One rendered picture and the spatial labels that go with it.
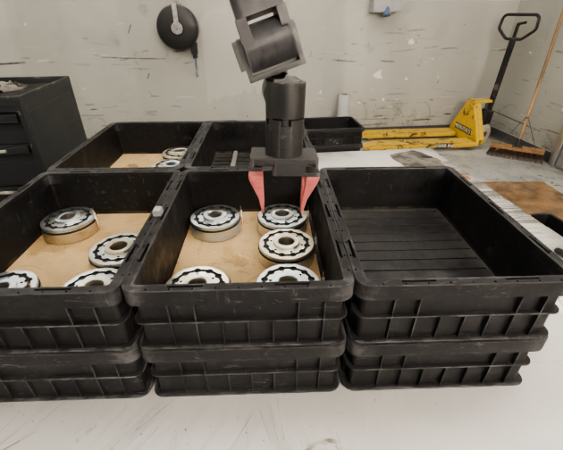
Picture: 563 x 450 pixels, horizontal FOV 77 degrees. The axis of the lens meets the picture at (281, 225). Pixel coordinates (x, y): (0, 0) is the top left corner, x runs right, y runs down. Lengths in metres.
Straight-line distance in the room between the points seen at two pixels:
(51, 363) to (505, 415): 0.67
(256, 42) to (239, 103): 3.44
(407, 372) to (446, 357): 0.06
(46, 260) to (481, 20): 4.39
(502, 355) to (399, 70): 3.79
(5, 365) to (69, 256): 0.22
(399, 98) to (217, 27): 2.04
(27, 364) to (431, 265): 0.66
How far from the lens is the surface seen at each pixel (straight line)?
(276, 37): 0.50
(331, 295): 0.46
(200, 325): 0.52
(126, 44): 3.97
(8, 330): 0.62
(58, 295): 0.52
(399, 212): 0.86
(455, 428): 0.65
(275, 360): 0.57
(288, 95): 0.51
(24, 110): 2.08
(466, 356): 0.64
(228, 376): 0.59
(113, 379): 0.64
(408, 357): 0.61
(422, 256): 0.72
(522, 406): 0.72
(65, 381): 0.67
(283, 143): 0.52
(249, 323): 0.51
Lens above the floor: 1.23
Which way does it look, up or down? 31 degrees down
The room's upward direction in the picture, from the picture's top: straight up
